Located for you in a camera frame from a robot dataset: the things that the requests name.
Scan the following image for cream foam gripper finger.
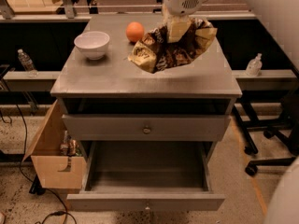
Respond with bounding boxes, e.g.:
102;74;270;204
166;16;192;43

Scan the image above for black floor cable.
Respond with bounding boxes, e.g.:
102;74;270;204
0;77;78;224

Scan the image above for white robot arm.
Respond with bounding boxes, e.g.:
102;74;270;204
164;0;299;224

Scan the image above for brown chip bag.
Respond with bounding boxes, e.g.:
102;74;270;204
128;19;217;74

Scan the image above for black office chair base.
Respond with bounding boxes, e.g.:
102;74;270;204
232;94;299;176

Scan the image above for clear water bottle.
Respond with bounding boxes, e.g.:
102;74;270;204
18;49;38;77

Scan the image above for grey upper drawer with knob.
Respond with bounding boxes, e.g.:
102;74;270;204
63;115;230;141

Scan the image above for open grey lower drawer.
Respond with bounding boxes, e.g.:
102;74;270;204
67;141;225;212

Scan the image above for cardboard box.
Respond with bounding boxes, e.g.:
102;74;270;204
23;101;86;189

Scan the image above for grey drawer cabinet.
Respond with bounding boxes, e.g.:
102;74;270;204
51;14;242;156

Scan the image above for white bowl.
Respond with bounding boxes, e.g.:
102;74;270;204
74;31;110;60

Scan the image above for snack packets in box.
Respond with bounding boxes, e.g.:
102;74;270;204
60;131;82;157

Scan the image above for hand sanitizer bottle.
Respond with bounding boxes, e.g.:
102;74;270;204
246;53;263;77

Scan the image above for orange fruit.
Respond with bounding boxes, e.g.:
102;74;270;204
125;21;144;43

